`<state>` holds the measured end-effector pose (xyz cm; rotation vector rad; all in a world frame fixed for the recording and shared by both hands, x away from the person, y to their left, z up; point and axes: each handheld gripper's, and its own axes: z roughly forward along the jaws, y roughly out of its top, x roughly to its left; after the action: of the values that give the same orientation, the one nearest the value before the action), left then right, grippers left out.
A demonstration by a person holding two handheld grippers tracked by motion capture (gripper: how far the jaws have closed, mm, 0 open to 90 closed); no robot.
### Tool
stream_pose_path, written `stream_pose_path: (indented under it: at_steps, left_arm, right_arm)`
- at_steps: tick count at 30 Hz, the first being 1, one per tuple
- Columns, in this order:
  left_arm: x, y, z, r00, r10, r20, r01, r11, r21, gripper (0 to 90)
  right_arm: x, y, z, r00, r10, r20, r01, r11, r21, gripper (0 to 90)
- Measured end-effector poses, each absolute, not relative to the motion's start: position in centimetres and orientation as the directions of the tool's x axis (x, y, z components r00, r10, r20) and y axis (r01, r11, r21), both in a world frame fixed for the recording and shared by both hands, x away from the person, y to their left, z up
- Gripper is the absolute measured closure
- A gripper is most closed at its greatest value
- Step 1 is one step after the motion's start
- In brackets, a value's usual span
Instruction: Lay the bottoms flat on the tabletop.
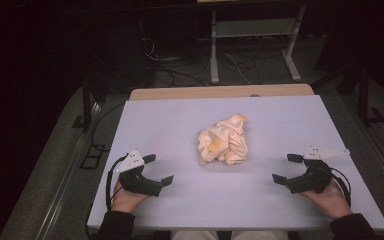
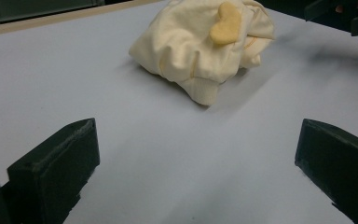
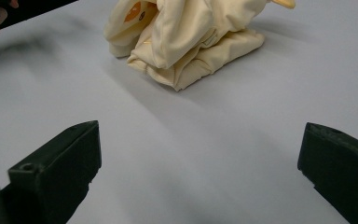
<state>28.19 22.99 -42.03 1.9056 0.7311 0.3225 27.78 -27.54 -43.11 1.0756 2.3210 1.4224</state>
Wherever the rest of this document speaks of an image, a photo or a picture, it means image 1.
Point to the grey round table cap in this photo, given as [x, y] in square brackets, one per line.
[255, 95]

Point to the black metal stand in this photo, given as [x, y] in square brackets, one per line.
[87, 100]
[363, 96]

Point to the cream baby romper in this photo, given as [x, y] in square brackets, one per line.
[226, 140]

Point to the wooden table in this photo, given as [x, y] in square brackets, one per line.
[213, 91]

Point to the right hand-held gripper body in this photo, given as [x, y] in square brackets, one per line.
[316, 178]

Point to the person's left hand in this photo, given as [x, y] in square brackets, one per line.
[126, 201]

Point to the white metal stand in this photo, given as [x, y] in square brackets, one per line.
[256, 28]

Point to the person's right hand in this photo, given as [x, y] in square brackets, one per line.
[333, 203]

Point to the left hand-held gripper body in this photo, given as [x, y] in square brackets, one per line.
[136, 183]

